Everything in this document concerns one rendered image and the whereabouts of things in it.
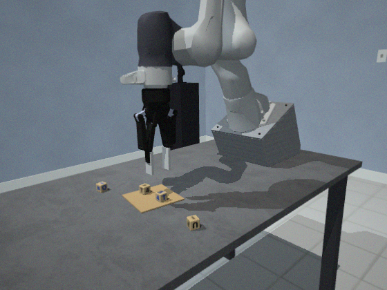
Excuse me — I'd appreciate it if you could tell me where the tan flat mat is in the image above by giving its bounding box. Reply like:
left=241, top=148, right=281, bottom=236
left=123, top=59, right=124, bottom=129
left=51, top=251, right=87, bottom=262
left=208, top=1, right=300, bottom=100
left=122, top=184, right=185, bottom=213

